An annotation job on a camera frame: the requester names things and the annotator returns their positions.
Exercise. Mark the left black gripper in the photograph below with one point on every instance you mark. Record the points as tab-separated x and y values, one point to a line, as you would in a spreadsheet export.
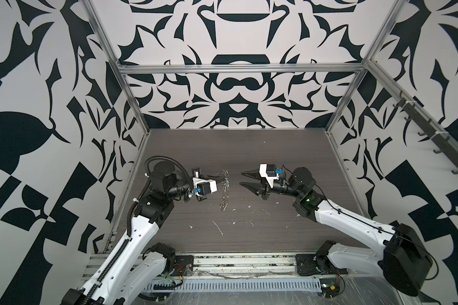
198	174

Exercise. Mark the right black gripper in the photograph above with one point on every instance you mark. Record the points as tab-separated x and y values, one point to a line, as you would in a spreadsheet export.
264	190

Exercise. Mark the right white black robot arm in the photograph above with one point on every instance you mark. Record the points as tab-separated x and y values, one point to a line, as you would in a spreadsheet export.
394	253

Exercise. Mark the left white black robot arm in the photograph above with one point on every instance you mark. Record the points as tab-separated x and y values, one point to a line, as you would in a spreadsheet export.
119	280

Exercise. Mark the small green circuit board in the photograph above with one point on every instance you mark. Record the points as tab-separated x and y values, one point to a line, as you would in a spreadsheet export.
330	288

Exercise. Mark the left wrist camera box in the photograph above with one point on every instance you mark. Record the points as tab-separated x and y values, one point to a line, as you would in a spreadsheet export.
203	187

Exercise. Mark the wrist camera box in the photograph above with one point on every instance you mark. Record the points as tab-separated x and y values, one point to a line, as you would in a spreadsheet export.
270	173
203	187

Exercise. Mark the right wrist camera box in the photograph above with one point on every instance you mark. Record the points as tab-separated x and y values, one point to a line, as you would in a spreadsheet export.
270	173

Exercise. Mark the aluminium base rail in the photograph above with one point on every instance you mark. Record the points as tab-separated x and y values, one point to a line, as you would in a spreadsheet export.
230	265

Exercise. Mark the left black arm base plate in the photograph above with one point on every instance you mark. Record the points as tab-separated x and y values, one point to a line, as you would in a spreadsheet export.
183	265

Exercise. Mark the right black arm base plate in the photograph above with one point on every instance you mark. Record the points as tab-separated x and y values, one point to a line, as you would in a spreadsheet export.
308	265

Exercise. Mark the white slotted cable duct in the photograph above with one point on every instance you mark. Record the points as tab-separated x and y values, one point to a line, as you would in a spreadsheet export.
312	285

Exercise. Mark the black wall hook rail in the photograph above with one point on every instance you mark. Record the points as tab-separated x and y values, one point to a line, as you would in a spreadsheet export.
430	129

